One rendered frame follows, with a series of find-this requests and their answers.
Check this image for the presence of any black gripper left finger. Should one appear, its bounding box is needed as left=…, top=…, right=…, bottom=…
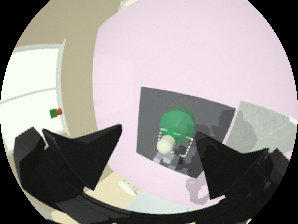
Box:
left=43, top=123, right=122, bottom=190

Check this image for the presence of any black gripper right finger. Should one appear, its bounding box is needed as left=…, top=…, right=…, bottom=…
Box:
left=194, top=132, right=270, bottom=200

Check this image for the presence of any green glass bottle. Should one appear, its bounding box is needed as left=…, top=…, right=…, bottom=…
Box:
left=157, top=107, right=196, bottom=155

